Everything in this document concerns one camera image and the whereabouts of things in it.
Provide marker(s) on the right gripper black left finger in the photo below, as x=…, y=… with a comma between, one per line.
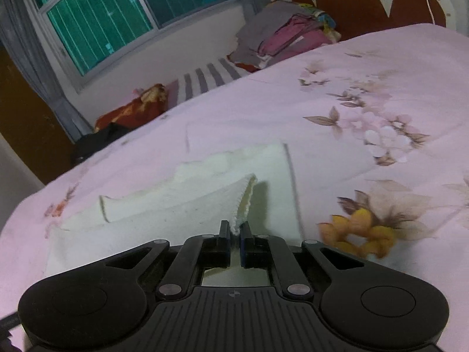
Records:
x=197, y=255

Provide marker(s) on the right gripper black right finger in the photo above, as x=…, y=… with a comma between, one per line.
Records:
x=277, y=258

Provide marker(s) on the white small garment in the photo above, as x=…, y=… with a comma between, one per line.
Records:
x=252, y=185

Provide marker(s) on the pile of folded clothes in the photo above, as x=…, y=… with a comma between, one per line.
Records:
x=280, y=31

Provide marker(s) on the black cloth on bed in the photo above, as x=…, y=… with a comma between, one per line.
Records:
x=90, y=144

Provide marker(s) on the red orange patterned cloth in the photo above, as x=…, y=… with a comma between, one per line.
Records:
x=148, y=105

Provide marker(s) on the pink floral bed cover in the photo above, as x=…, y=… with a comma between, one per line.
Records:
x=376, y=130

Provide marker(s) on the grey white striped sheet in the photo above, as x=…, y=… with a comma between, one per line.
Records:
x=215, y=74

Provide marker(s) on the window with green pane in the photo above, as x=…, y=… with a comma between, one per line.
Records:
x=88, y=37

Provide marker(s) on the grey left curtain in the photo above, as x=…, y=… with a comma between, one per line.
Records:
x=24, y=48

